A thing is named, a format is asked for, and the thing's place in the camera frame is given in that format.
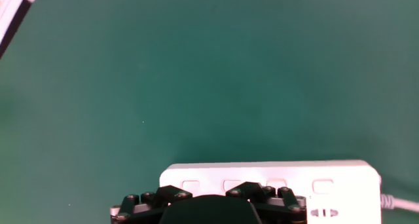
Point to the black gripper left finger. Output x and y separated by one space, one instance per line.
144 206

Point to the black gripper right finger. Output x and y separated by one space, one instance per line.
281 214

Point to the white four-socket power strip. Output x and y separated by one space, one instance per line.
343 191

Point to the green table mat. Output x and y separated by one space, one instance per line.
196 86

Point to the aluminium table frame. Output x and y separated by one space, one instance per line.
10 11

